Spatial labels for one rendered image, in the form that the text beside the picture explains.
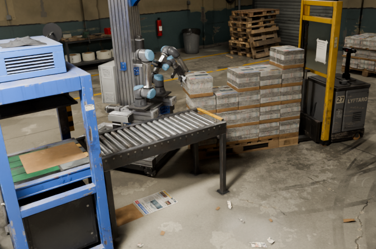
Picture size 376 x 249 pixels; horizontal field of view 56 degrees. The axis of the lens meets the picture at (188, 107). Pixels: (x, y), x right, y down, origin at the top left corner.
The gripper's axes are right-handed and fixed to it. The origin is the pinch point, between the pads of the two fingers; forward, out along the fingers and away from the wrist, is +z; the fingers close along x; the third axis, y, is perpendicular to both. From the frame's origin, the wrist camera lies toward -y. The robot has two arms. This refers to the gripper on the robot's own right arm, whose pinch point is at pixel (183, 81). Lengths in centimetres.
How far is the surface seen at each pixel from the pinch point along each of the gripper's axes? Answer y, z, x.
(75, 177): -120, -40, -150
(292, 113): 95, 116, -19
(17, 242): -168, -38, -181
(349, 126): 151, 175, -34
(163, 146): -55, -3, -120
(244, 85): 59, 43, -19
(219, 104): 21, 44, -19
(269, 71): 95, 47, -19
